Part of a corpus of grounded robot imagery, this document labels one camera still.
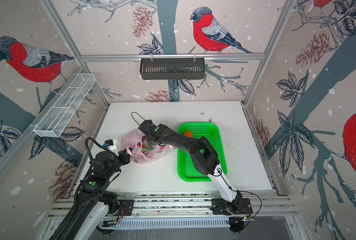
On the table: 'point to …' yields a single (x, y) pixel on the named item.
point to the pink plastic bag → (140, 151)
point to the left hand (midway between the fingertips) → (130, 149)
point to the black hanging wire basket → (168, 68)
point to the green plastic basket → (186, 170)
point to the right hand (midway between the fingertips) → (153, 141)
